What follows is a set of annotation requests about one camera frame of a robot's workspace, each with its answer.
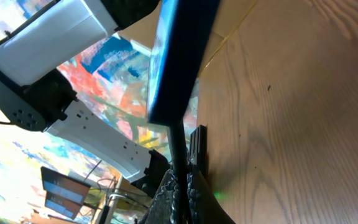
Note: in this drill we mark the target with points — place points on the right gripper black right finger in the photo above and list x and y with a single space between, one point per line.
204 208

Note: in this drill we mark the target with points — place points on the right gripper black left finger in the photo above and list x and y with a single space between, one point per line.
165 205

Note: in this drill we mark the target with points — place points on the blue galaxy smartphone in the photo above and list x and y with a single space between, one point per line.
181 38

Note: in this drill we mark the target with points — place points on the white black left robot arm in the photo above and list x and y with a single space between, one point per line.
35 96

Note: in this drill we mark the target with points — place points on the dark monitor screens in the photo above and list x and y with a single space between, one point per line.
64 195

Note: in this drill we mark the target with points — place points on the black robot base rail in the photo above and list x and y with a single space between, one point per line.
197 154

